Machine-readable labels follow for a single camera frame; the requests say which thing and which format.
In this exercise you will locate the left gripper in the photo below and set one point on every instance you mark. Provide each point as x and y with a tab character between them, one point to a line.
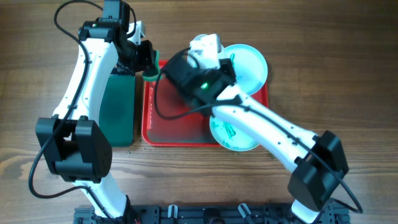
147	60

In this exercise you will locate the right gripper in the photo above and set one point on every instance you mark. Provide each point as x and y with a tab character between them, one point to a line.
219	62

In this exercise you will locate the green sponge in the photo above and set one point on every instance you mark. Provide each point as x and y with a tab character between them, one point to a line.
151	74

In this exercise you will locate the light blue plate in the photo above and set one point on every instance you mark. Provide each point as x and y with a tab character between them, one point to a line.
231	137
249	65

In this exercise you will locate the white plate with green stain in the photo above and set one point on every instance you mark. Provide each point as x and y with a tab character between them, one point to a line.
206	47

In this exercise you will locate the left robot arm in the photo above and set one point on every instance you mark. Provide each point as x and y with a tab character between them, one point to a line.
71	141

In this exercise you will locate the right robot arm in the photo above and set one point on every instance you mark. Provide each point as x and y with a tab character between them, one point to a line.
220	81

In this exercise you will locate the dark green rectangular tray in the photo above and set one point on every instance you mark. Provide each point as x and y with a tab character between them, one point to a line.
116	118

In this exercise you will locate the red plastic tray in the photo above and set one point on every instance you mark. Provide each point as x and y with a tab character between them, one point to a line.
190	131

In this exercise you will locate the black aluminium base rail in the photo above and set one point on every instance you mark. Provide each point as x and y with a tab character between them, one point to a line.
268	213

